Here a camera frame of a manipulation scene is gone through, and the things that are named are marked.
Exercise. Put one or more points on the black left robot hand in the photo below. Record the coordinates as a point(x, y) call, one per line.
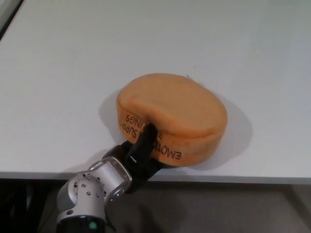
point(143, 153)

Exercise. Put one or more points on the orange plush bowl with lettering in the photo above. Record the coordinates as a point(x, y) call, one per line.
point(175, 114)

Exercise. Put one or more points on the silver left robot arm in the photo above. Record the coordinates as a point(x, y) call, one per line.
point(90, 189)

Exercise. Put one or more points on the dark table leg frame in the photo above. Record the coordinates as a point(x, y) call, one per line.
point(24, 199)

